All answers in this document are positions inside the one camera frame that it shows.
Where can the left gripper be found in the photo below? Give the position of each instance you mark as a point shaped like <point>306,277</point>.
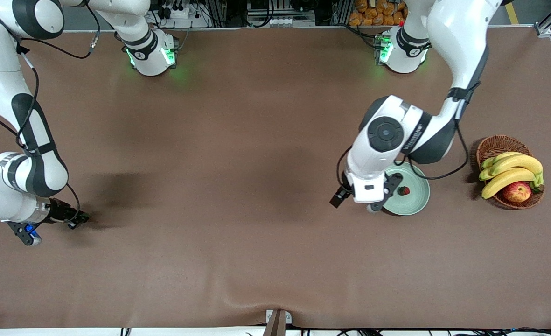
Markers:
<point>339,196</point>

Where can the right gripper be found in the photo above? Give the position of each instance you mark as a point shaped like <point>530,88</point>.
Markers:
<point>59,211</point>

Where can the red strawberry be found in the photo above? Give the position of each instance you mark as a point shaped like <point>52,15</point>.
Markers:
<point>404,191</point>

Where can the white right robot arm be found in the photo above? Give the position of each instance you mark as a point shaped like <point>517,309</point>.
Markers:
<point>4,93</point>

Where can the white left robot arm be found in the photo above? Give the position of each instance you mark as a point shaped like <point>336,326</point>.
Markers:
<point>457,46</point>

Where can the pale green round plate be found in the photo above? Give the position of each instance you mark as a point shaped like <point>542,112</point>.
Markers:
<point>417,196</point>

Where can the brown table mat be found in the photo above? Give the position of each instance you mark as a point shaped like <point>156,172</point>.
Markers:
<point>275,256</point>

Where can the small greenish banana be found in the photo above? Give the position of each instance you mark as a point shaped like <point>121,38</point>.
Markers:
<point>487,163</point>
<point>484,175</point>

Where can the large yellow banana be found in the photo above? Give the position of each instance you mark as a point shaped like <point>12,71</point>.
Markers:
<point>504,182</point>
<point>520,162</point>

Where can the brown wicker basket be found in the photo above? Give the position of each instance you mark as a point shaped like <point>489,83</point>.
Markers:
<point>499,144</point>

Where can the red apple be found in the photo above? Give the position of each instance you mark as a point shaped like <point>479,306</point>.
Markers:
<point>517,192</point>

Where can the white socket strip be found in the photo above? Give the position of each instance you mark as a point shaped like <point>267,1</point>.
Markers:
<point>289,21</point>

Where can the bag of orange bread rolls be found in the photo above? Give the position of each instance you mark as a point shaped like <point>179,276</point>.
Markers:
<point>373,14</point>

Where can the white power strip with plugs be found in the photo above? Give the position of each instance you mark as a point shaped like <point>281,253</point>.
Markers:
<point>177,11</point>

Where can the metal clamp bracket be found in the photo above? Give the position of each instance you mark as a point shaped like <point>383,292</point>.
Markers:
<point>288,317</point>

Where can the grey camera stand post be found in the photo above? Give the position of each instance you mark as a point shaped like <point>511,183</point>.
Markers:
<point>275,326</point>

